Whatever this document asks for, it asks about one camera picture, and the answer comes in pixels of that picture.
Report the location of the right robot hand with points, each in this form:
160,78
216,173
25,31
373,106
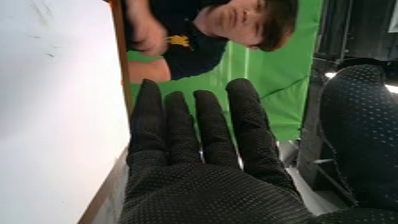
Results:
206,193

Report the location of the person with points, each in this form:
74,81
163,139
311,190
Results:
195,50

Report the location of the white sheet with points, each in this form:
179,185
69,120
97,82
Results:
58,110

